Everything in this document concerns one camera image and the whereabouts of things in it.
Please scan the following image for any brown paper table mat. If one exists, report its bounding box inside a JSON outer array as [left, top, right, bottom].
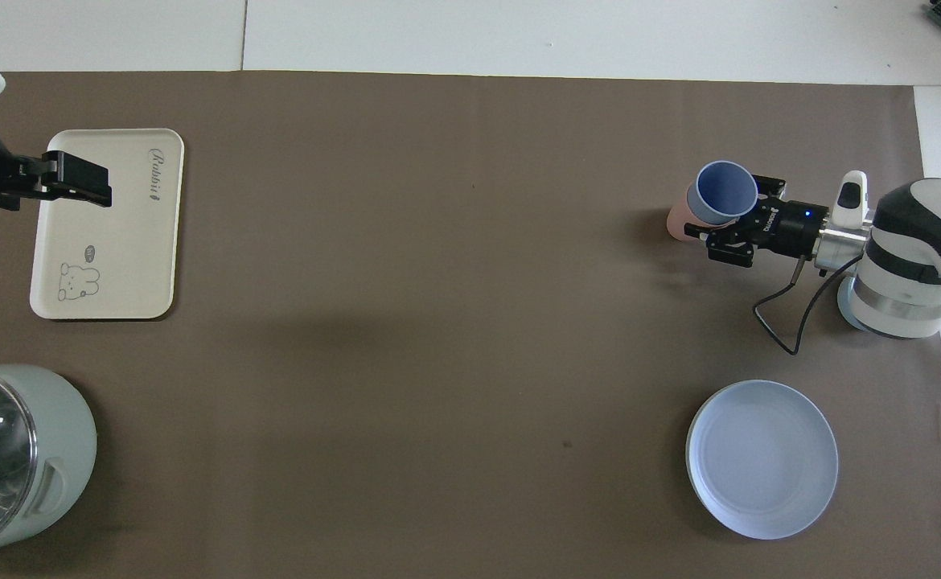
[[0, 70, 941, 579]]

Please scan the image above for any blue round plate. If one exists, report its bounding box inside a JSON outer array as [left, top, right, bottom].
[[685, 380, 840, 540]]

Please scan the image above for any pink plastic cup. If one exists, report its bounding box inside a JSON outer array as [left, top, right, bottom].
[[667, 185, 714, 240]]

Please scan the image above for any pale green cooking pot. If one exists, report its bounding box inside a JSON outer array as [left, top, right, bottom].
[[0, 364, 98, 564]]

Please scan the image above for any blue plastic cup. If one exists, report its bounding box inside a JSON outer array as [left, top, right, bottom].
[[695, 161, 760, 227]]

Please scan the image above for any light blue bowl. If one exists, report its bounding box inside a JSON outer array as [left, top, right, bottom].
[[836, 277, 873, 326]]

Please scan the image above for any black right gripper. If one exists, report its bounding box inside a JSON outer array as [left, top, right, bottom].
[[684, 174, 830, 269]]

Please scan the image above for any cream rabbit print tray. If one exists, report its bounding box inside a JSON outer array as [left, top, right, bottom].
[[29, 128, 186, 321]]

